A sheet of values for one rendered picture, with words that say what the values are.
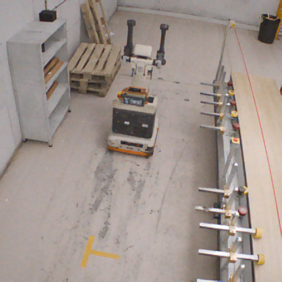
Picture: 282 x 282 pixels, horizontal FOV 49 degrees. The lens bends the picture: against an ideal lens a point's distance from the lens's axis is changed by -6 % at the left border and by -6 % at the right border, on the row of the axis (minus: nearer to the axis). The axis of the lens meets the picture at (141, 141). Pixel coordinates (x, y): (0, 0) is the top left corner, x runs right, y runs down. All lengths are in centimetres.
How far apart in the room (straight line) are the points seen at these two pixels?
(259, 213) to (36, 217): 239
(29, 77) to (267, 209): 302
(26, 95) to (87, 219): 173
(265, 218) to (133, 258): 142
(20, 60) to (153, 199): 231
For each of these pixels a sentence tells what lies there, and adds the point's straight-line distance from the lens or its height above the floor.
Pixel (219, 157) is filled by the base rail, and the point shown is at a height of 70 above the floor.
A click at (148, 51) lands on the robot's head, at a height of 134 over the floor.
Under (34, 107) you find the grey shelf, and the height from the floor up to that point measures 65.
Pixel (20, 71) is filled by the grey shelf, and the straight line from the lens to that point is 410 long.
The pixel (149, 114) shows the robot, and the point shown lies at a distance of 406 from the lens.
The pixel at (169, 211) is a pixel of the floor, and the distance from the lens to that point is 386.
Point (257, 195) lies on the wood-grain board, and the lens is 306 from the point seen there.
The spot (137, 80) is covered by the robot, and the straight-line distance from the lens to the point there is 427.
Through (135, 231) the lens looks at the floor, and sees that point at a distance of 364.
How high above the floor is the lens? 301
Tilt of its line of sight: 40 degrees down
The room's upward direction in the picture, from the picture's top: 5 degrees clockwise
